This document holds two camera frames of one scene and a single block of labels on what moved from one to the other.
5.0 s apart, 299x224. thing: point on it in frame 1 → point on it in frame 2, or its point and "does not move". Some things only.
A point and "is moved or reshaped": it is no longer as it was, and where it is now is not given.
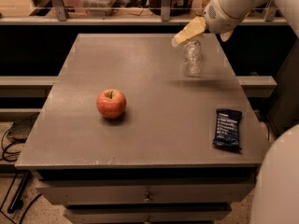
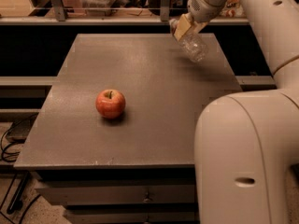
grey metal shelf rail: (62, 17) does not move
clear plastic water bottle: (192, 59) is moved or reshaped
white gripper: (221, 19) → (200, 9)
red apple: (111, 104) does not move
